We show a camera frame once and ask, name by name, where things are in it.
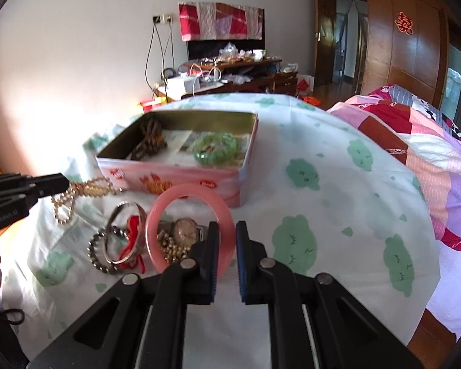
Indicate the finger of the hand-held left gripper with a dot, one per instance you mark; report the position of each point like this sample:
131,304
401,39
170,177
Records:
50,185

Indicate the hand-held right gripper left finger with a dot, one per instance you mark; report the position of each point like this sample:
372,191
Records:
213,265

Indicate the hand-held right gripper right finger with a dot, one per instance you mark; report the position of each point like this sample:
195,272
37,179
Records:
241,265

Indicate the silver wristwatch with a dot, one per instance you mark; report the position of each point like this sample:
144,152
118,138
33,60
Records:
184,230

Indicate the pink bangle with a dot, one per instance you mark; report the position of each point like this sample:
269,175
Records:
150,234

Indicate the silver bangle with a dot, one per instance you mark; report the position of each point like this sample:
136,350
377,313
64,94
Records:
117,208

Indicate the pink tin box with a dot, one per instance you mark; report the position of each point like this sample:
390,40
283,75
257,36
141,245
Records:
184,184

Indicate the white green cloud bed sheet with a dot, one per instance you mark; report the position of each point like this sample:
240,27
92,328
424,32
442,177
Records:
330,207

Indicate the green jade bangle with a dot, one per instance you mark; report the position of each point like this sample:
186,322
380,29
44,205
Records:
230,142

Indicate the red yellow gift box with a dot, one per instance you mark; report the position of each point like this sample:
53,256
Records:
151,104

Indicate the white appliance box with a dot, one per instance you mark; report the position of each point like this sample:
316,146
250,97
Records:
182,84

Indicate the orange item on floor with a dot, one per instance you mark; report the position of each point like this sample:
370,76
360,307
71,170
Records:
310,100

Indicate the wooden television cabinet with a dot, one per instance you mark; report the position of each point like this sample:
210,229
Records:
261,78

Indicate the white red paper bag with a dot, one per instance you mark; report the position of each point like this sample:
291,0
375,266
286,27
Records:
305,83

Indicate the black television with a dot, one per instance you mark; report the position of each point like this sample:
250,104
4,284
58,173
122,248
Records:
199,49

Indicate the white mug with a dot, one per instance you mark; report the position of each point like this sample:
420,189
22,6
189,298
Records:
257,55

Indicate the clear plastic bag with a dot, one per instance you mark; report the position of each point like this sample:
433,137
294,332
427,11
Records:
228,49

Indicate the pink patchwork quilt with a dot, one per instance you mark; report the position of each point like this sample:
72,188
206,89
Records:
426,142

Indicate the wooden doorway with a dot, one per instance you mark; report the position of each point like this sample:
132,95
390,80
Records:
322,46

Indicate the red patchwork cloth cover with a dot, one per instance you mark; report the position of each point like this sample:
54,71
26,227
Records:
215,19

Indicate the wooden wardrobe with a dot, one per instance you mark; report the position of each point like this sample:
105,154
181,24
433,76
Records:
407,57

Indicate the red paper decoration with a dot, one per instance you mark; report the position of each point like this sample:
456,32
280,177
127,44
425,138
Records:
404,23

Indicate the wall power outlet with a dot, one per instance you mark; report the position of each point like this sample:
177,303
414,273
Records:
162,19

